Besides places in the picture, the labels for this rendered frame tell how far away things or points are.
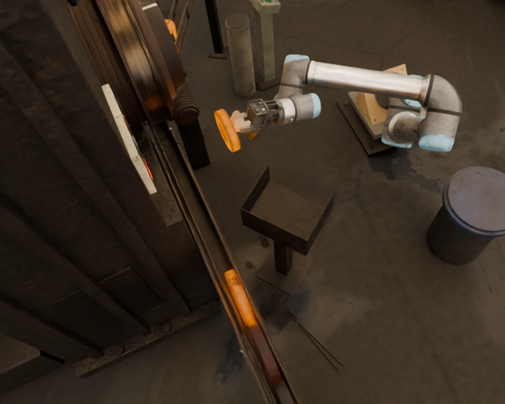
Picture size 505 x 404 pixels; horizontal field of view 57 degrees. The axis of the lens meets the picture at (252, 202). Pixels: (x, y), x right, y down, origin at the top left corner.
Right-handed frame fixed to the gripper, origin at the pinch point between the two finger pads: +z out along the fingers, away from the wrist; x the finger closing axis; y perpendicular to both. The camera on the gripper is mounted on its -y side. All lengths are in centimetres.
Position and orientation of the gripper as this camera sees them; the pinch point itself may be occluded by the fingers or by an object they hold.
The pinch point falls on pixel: (227, 127)
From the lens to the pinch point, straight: 167.3
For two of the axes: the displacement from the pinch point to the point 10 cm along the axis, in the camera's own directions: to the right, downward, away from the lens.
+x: 4.2, 7.8, -4.6
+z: -8.9, 2.5, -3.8
